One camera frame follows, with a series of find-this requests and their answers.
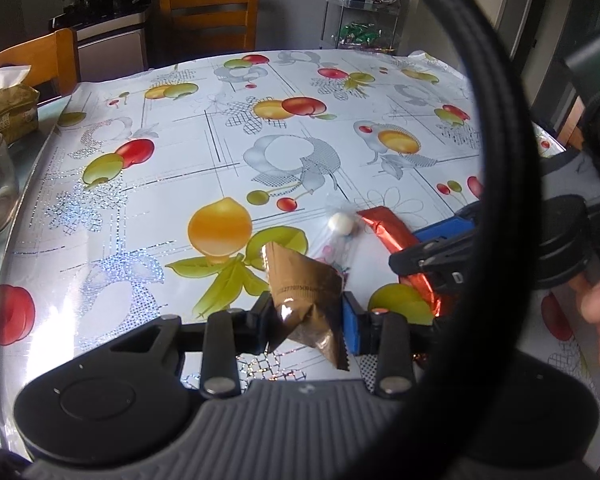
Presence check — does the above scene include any clear candy bag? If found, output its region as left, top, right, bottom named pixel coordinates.
left=320, top=195, right=366, bottom=273

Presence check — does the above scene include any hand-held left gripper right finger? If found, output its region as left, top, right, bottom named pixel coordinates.
left=341, top=290, right=433, bottom=401

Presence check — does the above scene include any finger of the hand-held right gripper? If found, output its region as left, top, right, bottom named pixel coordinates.
left=389, top=232, right=481, bottom=292
left=412, top=202, right=483, bottom=247

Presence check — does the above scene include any metal trolley rack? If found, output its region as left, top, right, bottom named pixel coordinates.
left=320, top=0, right=401, bottom=56

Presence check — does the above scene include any fruit print tablecloth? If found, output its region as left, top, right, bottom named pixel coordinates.
left=0, top=49, right=600, bottom=461

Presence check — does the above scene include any wooden chair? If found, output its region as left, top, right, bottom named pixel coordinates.
left=159, top=0, right=261, bottom=68
left=0, top=28, right=78, bottom=106

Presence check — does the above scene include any grey cabinet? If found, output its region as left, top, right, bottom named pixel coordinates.
left=50, top=7, right=148, bottom=83

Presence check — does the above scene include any brown triangular snack packet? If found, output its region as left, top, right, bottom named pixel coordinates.
left=264, top=241, right=352, bottom=372

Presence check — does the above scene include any pile of green candies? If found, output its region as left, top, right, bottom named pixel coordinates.
left=337, top=22, right=383, bottom=46

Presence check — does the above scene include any long red snack packet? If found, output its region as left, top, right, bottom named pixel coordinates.
left=356, top=206, right=458, bottom=318

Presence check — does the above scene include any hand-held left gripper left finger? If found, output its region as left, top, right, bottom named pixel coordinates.
left=87, top=291, right=283, bottom=400

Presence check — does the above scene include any black cable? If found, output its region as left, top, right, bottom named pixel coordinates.
left=385, top=0, right=551, bottom=441

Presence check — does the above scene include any olive tissue pack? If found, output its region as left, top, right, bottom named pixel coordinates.
left=0, top=66, right=40, bottom=146

